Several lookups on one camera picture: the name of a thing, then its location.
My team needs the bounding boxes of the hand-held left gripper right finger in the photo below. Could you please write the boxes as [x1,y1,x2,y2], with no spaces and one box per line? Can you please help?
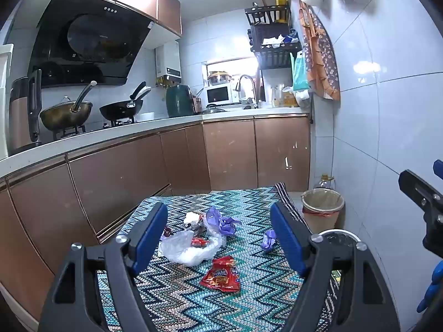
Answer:
[269,201,402,332]

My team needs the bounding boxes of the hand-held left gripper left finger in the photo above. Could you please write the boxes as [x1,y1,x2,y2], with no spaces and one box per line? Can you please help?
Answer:
[37,201,169,332]

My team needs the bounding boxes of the small purple wrapper piece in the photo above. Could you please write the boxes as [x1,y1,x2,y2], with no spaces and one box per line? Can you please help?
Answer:
[261,230,277,251]

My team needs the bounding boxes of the clear plastic bag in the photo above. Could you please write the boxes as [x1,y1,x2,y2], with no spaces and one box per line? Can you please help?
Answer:
[158,230,227,267]

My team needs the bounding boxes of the white bin with black bag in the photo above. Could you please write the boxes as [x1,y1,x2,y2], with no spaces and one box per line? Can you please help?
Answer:
[318,229,362,250]

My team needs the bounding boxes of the purple plastic wrapper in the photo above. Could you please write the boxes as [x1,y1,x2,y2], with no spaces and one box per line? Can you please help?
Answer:
[206,207,243,237]

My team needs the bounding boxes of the red snack wrapper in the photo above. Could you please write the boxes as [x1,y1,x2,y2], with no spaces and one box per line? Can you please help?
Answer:
[200,255,241,293]

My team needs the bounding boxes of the pink bin with liner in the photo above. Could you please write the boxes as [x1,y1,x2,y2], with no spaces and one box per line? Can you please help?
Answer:
[301,188,346,235]

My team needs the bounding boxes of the zigzag patterned cloth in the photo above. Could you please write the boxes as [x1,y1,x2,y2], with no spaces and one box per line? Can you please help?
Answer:
[95,181,341,332]

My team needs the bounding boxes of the clear oil bottle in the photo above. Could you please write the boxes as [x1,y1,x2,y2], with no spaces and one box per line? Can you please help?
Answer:
[314,175,336,191]

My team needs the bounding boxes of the brown kitchen base cabinets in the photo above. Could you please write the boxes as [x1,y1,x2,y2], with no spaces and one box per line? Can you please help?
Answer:
[0,112,311,322]

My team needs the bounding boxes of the black frying pan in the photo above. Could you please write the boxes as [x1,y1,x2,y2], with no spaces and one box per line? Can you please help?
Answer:
[99,81,152,121]

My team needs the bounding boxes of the gas stove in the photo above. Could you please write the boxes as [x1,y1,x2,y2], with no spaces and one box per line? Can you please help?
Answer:
[52,116,139,141]

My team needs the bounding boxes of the yellow package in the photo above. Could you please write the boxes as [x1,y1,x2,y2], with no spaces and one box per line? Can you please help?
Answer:
[283,88,299,108]

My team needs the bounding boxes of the dark green kettle appliance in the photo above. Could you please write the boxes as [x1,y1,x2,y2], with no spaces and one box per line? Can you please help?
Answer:
[165,85,193,117]

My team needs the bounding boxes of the small white plastic bag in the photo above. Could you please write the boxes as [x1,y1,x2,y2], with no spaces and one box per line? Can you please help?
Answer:
[296,89,312,108]

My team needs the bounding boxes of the white bottle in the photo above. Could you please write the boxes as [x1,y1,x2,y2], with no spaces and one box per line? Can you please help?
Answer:
[271,85,285,108]

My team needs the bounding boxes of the orange patterned apron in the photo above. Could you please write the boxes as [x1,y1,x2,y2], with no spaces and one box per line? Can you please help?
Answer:
[298,0,341,102]

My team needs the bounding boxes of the white microwave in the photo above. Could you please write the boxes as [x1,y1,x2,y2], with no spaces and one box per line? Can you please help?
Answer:
[207,84,233,105]

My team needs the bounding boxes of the metal faucet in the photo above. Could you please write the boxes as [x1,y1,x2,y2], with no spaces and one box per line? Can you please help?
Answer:
[237,74,258,108]

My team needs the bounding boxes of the teal plastic bag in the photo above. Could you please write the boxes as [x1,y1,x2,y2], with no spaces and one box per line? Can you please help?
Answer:
[292,51,309,90]

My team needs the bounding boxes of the yellow pot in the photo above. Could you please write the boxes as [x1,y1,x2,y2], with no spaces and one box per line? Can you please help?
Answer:
[208,71,231,85]

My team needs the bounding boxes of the white water heater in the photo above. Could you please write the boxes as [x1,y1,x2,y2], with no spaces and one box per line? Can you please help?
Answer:
[154,40,182,78]

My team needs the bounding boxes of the black dish rack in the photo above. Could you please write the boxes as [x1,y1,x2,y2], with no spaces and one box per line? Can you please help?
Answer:
[244,5,302,69]

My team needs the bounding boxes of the black range hood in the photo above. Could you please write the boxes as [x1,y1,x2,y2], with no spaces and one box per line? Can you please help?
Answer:
[28,0,154,87]

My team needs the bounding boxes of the brass wok with handle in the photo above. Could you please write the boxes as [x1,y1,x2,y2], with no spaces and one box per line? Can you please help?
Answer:
[39,81,98,133]

